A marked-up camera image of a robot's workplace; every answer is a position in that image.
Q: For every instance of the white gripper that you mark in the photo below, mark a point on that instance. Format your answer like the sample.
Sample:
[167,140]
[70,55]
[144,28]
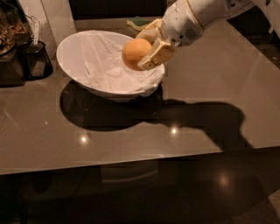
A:
[181,26]

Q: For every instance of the orange fruit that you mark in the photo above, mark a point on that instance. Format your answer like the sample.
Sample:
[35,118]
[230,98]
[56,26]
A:
[134,51]

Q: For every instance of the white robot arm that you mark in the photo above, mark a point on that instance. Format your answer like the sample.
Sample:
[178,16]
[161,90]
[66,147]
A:
[210,11]

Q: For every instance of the white bowl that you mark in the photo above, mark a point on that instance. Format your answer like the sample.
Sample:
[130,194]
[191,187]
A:
[69,56]

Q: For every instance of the yellow green sponge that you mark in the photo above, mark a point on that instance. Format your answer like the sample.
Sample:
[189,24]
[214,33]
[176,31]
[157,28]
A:
[137,23]

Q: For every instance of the white paper napkin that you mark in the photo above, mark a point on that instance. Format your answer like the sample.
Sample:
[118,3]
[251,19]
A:
[102,56]

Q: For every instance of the black mesh cup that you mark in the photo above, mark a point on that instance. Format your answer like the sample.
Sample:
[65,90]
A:
[35,59]

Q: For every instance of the white packet in cup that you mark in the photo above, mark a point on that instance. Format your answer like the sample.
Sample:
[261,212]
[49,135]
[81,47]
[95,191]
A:
[35,30]

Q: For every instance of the dark tray of food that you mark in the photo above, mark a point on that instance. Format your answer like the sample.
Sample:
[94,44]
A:
[12,33]

